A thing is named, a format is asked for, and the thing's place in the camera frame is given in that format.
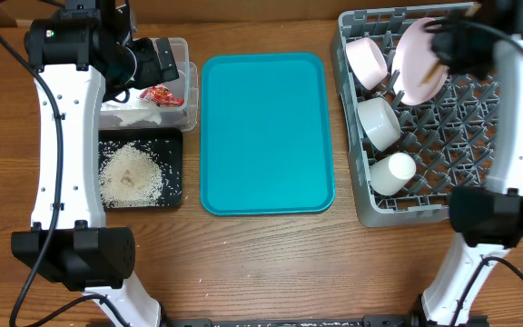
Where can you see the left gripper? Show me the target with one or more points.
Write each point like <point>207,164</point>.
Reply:
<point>152,73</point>

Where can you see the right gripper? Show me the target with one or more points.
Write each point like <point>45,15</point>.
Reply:
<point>439,44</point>

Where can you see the red snack wrapper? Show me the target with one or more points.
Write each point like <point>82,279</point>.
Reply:
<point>161,95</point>

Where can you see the white napkin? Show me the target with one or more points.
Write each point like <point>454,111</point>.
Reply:
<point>135,111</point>

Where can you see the large white plate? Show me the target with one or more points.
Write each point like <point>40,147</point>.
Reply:
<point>413,58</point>

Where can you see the small white plate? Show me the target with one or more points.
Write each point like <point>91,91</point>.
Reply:
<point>366,62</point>

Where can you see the grey bowl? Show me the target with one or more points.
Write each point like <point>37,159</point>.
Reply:
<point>379,122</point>

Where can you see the white cup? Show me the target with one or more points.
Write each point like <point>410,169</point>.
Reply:
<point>390,174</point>

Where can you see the wooden chopstick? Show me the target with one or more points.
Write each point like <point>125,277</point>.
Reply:
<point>437,67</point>

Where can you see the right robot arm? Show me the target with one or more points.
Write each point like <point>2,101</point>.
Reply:
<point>487,221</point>

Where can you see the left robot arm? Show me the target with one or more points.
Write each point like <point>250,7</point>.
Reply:
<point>82,56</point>

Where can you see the grey dishwasher rack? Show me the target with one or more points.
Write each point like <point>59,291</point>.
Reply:
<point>450,137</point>

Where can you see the clear plastic bin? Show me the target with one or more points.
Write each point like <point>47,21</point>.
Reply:
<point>186,87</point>

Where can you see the black plastic tray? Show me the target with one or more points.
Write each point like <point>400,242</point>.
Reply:
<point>143,170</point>

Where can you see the pile of rice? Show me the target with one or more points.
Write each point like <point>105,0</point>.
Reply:
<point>130,175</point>

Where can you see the teal serving tray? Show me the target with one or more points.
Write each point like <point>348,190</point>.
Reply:
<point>265,135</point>

